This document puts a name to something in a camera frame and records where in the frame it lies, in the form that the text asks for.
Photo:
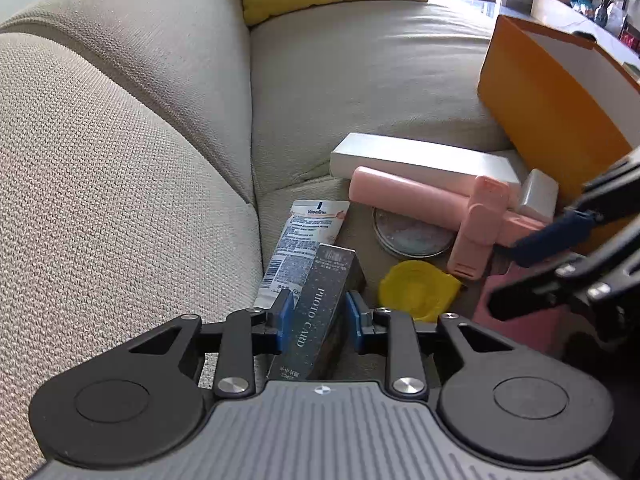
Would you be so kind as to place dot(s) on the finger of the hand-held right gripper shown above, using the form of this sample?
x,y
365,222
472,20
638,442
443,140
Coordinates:
x,y
530,292
550,240

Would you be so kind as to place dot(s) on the pink fabric pouch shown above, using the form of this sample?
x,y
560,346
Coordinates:
x,y
520,330

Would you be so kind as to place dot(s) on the pink plastic handheld device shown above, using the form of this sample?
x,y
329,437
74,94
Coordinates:
x,y
480,225

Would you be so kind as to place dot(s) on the dark photo card box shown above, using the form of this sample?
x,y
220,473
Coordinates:
x,y
320,305

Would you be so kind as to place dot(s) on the beige fabric sofa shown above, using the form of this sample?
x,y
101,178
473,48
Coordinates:
x,y
125,160

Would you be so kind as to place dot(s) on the long white cardboard box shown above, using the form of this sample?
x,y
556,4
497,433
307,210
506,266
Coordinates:
x,y
415,160

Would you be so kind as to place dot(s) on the white hand cream tube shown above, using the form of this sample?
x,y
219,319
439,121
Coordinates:
x,y
305,230

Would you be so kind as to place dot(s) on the orange cardboard storage box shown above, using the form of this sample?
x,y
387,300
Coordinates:
x,y
540,100

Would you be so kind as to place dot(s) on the yellow soft pouch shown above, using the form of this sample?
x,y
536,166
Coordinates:
x,y
415,290

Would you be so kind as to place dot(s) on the round silver metal compact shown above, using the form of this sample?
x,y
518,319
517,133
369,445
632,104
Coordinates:
x,y
410,235

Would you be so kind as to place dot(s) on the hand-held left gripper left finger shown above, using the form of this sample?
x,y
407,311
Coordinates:
x,y
286,322

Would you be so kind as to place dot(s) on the white sideboard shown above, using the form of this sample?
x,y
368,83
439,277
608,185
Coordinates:
x,y
560,15

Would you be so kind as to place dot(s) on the small white charger block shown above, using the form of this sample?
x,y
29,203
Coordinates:
x,y
537,192

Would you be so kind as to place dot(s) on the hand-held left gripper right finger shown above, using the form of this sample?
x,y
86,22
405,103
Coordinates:
x,y
352,322

